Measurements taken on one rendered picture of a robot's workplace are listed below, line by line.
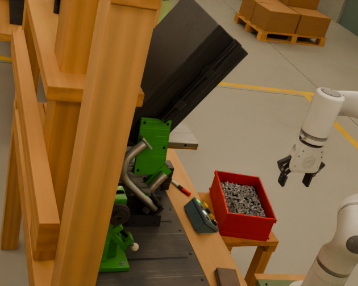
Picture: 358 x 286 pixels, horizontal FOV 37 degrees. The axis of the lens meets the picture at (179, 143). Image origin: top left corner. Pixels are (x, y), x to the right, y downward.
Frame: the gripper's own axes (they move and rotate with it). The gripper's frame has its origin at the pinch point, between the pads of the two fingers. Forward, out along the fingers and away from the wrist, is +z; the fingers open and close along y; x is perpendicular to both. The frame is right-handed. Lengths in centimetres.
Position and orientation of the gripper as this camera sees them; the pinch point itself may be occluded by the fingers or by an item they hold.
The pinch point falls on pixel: (294, 181)
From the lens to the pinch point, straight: 172.0
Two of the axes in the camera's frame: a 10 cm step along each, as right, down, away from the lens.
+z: -2.4, 8.5, 4.7
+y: 9.2, 0.5, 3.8
